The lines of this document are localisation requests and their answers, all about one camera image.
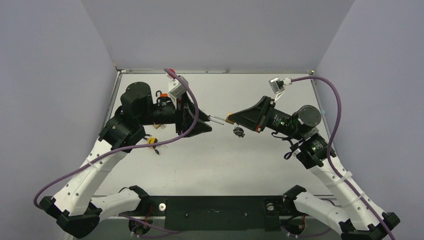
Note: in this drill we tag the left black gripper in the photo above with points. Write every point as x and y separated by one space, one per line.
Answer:
185 109

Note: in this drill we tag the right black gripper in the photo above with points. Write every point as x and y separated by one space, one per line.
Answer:
265 114

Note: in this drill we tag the small brass padlock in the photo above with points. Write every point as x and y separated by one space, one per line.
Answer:
220 120

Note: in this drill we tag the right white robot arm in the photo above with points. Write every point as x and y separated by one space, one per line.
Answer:
356 217

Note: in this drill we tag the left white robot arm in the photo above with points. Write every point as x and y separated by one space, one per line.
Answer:
75 208

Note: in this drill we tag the orange padlock with key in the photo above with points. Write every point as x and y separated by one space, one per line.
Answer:
162 99

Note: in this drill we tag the large brass padlock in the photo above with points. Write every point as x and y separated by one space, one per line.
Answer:
159 126

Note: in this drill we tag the yellow padlock with keys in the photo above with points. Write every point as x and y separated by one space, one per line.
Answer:
153 140

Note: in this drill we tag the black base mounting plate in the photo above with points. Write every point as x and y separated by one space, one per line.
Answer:
217 213

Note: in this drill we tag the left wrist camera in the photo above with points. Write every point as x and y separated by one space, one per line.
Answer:
176 88

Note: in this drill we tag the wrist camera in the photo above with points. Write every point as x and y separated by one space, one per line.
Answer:
278 86
176 88

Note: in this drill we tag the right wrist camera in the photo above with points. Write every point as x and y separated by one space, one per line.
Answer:
278 86

